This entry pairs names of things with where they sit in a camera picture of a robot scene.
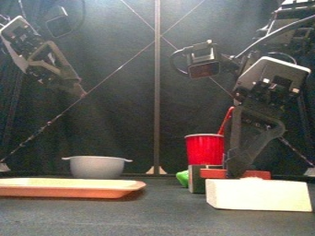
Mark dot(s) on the dark green block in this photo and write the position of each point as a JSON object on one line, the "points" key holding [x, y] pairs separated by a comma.
{"points": [[197, 179]]}

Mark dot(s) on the red plastic cup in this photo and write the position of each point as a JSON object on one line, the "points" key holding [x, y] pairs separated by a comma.
{"points": [[205, 149]]}

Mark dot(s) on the green toy vegetable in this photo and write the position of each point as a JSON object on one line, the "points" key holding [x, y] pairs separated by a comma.
{"points": [[183, 178]]}

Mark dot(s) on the vertical metal frame pole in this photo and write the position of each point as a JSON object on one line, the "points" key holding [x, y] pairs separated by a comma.
{"points": [[157, 86]]}

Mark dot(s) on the metal corner bracket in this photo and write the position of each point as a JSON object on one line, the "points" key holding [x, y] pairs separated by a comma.
{"points": [[310, 172], [3, 167]]}

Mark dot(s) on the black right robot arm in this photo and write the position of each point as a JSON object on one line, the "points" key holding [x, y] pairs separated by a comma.
{"points": [[289, 24]]}

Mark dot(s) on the orange toy salmon slice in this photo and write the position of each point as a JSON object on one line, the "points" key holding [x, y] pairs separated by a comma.
{"points": [[213, 173]]}

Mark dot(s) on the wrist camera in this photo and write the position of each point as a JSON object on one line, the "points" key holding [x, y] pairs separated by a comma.
{"points": [[203, 60], [59, 21]]}

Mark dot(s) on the orange rectangular tray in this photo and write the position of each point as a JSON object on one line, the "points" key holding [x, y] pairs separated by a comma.
{"points": [[70, 187]]}

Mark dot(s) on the metal pole foot bracket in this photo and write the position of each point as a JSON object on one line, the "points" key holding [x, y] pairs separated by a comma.
{"points": [[157, 170]]}

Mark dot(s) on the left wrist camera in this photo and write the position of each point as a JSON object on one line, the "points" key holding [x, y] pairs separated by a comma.
{"points": [[59, 21]]}

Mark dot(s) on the white toy rice block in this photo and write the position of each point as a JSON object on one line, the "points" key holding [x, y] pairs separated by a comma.
{"points": [[258, 195]]}

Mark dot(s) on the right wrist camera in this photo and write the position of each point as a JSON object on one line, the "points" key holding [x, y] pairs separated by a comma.
{"points": [[203, 60]]}

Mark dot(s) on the red plastic spoon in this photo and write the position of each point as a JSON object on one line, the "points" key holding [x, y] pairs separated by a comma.
{"points": [[227, 120]]}

